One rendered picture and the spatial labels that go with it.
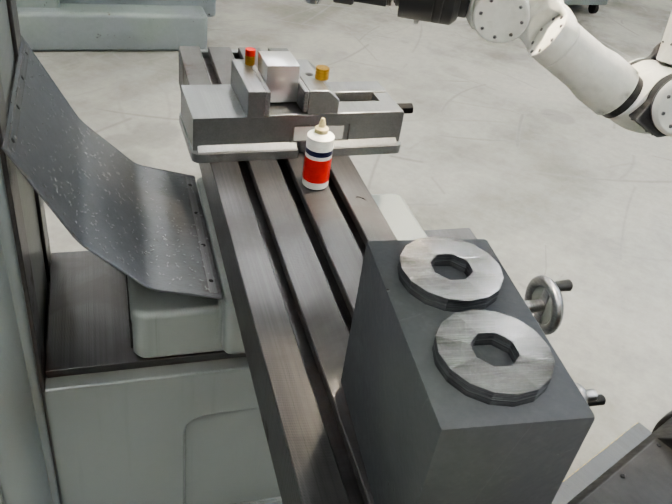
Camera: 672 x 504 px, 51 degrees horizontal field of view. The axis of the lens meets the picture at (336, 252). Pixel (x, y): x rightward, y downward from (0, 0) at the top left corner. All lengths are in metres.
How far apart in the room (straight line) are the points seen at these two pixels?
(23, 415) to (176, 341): 0.22
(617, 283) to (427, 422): 2.27
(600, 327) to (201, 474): 1.60
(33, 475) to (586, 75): 0.93
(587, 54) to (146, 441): 0.84
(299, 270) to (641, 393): 1.60
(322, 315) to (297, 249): 0.13
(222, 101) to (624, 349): 1.69
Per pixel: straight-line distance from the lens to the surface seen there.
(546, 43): 0.95
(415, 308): 0.58
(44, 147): 0.95
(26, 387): 1.04
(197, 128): 1.10
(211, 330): 1.03
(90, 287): 1.19
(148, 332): 1.02
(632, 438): 1.60
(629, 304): 2.68
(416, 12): 0.92
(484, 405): 0.52
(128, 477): 1.24
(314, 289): 0.88
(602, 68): 0.97
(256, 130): 1.12
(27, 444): 1.10
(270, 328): 0.82
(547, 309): 1.45
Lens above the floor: 1.47
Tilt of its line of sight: 36 degrees down
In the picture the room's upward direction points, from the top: 9 degrees clockwise
